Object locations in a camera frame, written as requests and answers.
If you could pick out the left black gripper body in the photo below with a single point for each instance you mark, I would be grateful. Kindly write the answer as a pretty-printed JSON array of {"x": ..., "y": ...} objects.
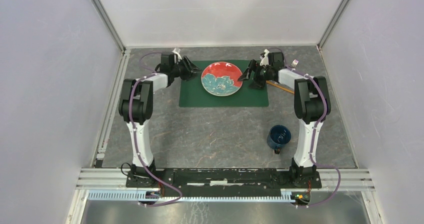
[{"x": 180, "y": 69}]

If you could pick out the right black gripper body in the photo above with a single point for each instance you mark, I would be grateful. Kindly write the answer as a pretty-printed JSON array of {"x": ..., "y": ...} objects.
[{"x": 260, "y": 69}]

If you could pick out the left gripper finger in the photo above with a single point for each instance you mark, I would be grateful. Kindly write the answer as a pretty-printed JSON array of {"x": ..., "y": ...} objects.
[
  {"x": 190, "y": 67},
  {"x": 189, "y": 75}
]

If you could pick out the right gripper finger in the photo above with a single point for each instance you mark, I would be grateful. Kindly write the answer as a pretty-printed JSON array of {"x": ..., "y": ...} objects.
[
  {"x": 258, "y": 83},
  {"x": 252, "y": 66}
]

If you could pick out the green rectangular placemat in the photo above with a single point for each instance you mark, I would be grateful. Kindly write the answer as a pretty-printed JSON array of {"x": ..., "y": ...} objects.
[{"x": 193, "y": 95}]

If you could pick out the red teal floral plate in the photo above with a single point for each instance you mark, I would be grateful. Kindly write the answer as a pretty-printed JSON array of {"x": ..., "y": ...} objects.
[{"x": 221, "y": 79}]

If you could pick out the silver metal fork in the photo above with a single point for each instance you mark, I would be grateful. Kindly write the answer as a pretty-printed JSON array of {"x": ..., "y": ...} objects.
[{"x": 294, "y": 63}]

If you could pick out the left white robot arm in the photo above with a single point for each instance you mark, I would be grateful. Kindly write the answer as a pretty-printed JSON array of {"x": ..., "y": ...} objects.
[{"x": 136, "y": 104}]

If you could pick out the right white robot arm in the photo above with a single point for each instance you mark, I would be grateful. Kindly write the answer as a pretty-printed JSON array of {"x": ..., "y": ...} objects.
[{"x": 311, "y": 106}]

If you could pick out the yellow pencil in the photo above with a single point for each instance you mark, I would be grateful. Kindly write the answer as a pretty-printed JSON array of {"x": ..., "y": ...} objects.
[{"x": 280, "y": 87}]

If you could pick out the dark blue mug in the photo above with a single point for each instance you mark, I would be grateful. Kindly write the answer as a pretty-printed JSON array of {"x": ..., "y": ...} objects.
[{"x": 278, "y": 136}]

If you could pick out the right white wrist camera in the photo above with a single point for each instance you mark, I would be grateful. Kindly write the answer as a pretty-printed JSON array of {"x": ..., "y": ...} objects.
[{"x": 264, "y": 60}]

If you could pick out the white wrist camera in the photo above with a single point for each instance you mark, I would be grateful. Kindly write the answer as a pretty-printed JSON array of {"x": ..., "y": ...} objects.
[
  {"x": 176, "y": 53},
  {"x": 264, "y": 60}
]

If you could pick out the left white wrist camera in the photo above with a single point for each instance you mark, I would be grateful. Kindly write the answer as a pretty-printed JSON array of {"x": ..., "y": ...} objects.
[{"x": 176, "y": 53}]

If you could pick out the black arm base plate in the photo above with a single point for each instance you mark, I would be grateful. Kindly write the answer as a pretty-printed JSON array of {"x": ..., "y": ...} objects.
[{"x": 221, "y": 182}]

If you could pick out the aluminium frame rail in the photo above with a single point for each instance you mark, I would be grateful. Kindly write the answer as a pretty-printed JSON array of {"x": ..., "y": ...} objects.
[{"x": 352, "y": 179}]

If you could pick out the blue slotted cable duct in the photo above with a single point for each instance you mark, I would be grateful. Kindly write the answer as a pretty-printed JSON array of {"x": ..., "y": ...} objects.
[{"x": 150, "y": 196}]

